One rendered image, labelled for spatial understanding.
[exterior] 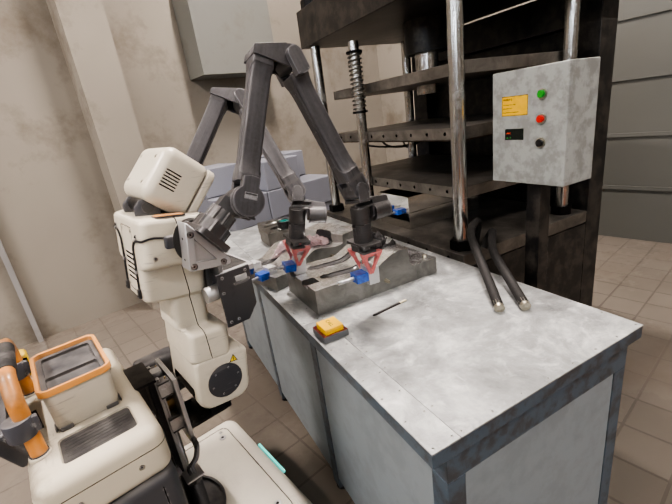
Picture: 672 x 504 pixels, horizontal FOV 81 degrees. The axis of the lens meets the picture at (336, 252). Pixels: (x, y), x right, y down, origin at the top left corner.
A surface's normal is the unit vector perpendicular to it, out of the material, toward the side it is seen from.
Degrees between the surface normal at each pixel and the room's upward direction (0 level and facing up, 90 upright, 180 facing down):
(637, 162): 90
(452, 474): 90
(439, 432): 0
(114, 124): 90
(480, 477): 90
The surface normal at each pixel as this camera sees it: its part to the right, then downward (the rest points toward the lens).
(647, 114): -0.75, 0.31
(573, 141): 0.47, 0.23
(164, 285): 0.65, 0.17
